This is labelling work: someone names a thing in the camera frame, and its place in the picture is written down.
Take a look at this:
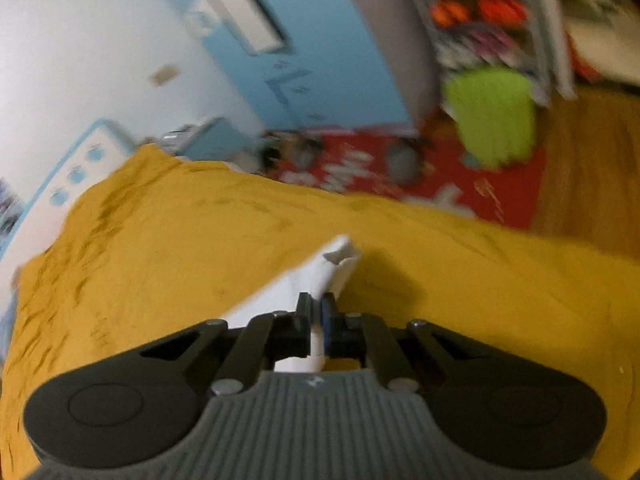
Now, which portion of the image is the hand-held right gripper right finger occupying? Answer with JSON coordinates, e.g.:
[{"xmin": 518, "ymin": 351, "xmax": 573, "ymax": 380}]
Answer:
[{"xmin": 322, "ymin": 293, "xmax": 482, "ymax": 394}]

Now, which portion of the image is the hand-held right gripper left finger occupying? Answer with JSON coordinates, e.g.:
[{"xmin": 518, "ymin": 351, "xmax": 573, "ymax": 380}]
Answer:
[{"xmin": 140, "ymin": 292, "xmax": 312, "ymax": 396}]

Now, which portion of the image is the white printed t-shirt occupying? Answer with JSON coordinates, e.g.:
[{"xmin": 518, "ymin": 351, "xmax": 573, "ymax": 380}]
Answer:
[{"xmin": 220, "ymin": 234, "xmax": 363, "ymax": 374}]

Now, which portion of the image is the yellow quilted blanket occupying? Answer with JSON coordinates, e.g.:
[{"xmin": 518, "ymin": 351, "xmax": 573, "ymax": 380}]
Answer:
[{"xmin": 0, "ymin": 144, "xmax": 640, "ymax": 480}]

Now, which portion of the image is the grey round object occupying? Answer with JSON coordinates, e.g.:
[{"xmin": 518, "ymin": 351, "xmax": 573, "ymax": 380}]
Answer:
[{"xmin": 386, "ymin": 139, "xmax": 422, "ymax": 184}]

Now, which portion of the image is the red printed rug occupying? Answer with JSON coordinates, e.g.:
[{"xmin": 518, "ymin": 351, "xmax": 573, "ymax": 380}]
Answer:
[{"xmin": 264, "ymin": 127, "xmax": 549, "ymax": 232}]

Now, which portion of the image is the green bin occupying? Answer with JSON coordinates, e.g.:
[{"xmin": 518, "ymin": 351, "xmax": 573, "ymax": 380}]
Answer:
[{"xmin": 442, "ymin": 67, "xmax": 539, "ymax": 171}]

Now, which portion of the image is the white and blue headboard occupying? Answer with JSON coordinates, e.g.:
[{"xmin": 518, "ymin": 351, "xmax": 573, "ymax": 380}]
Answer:
[{"xmin": 0, "ymin": 117, "xmax": 142, "ymax": 266}]

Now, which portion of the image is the blue wardrobe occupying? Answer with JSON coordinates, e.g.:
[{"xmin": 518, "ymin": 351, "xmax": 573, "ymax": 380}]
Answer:
[{"xmin": 140, "ymin": 0, "xmax": 417, "ymax": 135}]

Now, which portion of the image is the shelf with colourful things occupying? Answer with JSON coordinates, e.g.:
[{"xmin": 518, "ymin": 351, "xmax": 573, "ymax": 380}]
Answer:
[{"xmin": 394, "ymin": 0, "xmax": 577, "ymax": 107}]

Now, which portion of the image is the wall socket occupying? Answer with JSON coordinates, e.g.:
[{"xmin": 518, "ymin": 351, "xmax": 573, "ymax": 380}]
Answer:
[{"xmin": 150, "ymin": 64, "xmax": 182, "ymax": 87}]

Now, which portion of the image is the wall poster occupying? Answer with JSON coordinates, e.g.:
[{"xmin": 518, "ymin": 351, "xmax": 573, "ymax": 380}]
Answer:
[{"xmin": 0, "ymin": 179, "xmax": 26, "ymax": 242}]

